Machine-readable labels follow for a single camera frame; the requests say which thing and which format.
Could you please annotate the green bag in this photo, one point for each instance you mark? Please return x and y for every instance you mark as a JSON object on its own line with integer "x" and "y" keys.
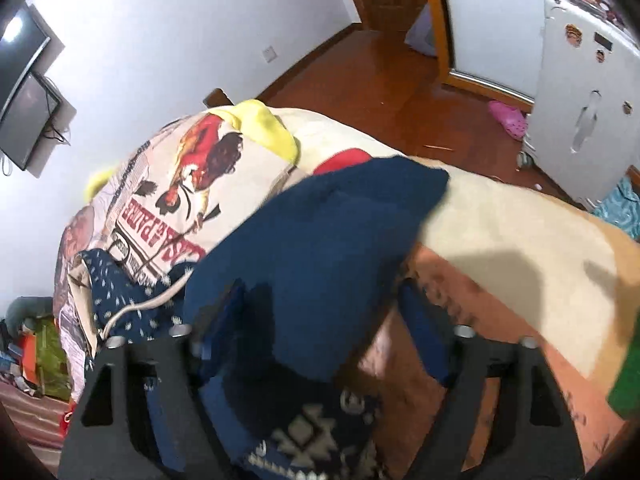
{"x": 52, "y": 360}

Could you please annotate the white wall socket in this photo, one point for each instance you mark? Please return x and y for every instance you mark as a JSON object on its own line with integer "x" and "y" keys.
{"x": 270, "y": 54}

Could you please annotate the teal patterned cloth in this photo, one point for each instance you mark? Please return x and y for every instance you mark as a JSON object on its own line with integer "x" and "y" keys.
{"x": 620, "y": 210}

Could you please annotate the orange box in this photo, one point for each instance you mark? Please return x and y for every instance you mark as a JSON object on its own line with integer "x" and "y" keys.
{"x": 29, "y": 355}

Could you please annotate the brown wooden bed post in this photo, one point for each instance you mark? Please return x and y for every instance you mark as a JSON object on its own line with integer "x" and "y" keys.
{"x": 217, "y": 98}

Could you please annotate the navy patterned hoodie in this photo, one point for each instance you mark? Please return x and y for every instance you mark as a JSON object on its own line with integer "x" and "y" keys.
{"x": 320, "y": 260}

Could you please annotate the red cloth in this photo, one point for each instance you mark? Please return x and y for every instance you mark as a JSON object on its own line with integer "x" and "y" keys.
{"x": 342, "y": 160}

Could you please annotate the beige orange script blanket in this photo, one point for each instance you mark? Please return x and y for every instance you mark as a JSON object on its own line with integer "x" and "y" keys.
{"x": 505, "y": 240}

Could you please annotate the large wall television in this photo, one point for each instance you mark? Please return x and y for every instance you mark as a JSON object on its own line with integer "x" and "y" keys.
{"x": 17, "y": 55}

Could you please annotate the grey plush toy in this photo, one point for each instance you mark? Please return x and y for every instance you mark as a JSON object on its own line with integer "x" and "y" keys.
{"x": 27, "y": 310}

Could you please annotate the pink slipper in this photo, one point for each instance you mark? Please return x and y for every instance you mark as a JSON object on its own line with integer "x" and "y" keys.
{"x": 507, "y": 119}

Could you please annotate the yellow cloth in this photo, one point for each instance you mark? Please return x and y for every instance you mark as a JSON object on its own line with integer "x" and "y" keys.
{"x": 260, "y": 125}

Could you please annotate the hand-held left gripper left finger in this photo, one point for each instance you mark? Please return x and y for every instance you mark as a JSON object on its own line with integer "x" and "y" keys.
{"x": 150, "y": 410}

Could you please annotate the cream printed blanket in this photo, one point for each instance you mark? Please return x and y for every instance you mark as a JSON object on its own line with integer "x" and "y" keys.
{"x": 165, "y": 170}

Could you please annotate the striped curtain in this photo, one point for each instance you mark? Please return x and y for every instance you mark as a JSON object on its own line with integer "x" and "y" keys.
{"x": 30, "y": 415}

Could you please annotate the green cloth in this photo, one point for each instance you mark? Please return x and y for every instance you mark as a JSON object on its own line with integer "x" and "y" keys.
{"x": 627, "y": 390}

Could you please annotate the small wall monitor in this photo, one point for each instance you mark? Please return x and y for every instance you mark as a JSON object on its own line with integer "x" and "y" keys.
{"x": 27, "y": 115}

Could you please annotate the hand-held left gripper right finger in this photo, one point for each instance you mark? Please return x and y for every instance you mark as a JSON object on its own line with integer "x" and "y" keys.
{"x": 425, "y": 330}

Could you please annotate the red bag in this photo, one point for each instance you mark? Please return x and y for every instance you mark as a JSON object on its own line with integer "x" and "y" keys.
{"x": 66, "y": 422}

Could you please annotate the clutter on refrigerator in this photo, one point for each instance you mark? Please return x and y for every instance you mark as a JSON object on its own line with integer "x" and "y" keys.
{"x": 597, "y": 5}

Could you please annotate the white refrigerator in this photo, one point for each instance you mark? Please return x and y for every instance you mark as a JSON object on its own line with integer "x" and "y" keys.
{"x": 585, "y": 105}

